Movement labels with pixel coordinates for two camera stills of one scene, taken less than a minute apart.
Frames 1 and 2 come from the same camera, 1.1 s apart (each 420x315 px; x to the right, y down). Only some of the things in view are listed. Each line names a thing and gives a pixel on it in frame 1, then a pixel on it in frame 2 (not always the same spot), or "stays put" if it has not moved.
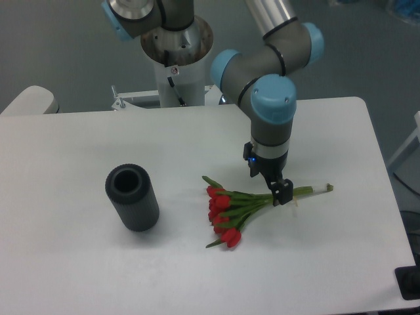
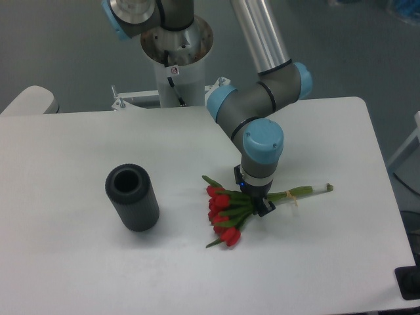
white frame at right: x=417 y=134 stays put
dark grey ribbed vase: x=131 y=191 stays put
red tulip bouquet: x=228 y=210 stays put
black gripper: x=272 y=169 -> x=260 y=205
